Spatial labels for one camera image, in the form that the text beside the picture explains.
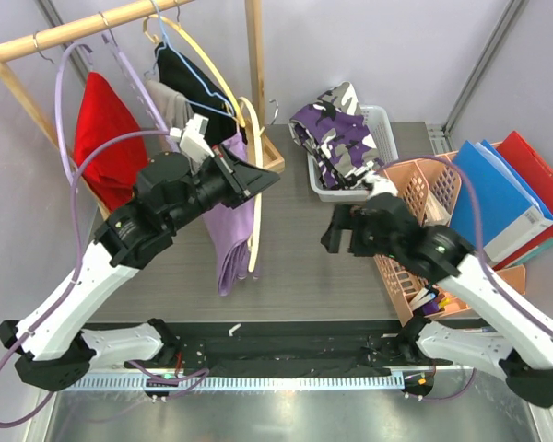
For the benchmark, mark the purple camouflage trousers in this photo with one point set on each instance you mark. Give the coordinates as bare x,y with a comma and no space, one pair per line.
333,131

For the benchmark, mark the wooden clothes rack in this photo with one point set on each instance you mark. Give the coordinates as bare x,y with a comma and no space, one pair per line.
63,34

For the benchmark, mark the lilac hanger with red trousers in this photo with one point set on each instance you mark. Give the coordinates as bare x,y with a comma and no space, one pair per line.
69,167

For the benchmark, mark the white plastic basket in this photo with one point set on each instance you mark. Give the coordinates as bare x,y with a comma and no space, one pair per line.
376,118

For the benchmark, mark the lilac plastic hanger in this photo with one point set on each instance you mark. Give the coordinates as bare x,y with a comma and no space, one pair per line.
131,76

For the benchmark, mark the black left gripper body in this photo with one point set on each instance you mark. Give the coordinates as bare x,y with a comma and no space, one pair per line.
232,188

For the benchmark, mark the red folder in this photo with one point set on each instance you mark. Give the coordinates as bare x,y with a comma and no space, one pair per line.
537,174

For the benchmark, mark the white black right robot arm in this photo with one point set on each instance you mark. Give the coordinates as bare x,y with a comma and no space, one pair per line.
521,355

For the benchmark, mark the yellow hanger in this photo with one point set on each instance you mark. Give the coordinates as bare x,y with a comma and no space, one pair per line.
234,107

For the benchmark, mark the grey trousers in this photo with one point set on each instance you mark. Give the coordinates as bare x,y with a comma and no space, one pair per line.
172,105

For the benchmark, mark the light blue hanger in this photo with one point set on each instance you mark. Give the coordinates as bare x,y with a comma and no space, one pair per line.
189,69

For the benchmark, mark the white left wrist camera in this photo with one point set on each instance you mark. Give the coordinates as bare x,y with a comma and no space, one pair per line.
191,139

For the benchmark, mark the blue folder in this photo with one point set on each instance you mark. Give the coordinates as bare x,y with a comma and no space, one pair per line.
512,214

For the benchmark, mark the black trousers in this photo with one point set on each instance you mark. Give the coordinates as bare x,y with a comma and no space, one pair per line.
173,74

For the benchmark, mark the pink desk organizer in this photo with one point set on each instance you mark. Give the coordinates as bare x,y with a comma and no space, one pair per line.
416,181

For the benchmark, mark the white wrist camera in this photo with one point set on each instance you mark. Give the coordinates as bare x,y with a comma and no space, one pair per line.
191,139
376,184

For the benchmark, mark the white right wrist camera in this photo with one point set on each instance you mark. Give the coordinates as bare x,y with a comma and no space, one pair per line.
376,184

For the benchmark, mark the cream white hanger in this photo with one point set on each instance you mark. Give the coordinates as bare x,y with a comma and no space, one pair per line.
260,182

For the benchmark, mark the red trousers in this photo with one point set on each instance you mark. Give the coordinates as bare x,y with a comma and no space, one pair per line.
103,117

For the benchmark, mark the white slotted cable duct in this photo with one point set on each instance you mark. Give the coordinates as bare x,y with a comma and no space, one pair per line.
139,382

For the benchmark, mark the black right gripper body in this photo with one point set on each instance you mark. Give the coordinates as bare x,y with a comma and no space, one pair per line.
350,217

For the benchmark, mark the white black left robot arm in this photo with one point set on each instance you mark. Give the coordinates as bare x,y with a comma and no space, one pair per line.
58,350

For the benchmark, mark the teal folder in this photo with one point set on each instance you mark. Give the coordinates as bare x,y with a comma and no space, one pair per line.
534,252

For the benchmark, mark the aluminium rail frame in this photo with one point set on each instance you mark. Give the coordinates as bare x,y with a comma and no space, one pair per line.
440,402

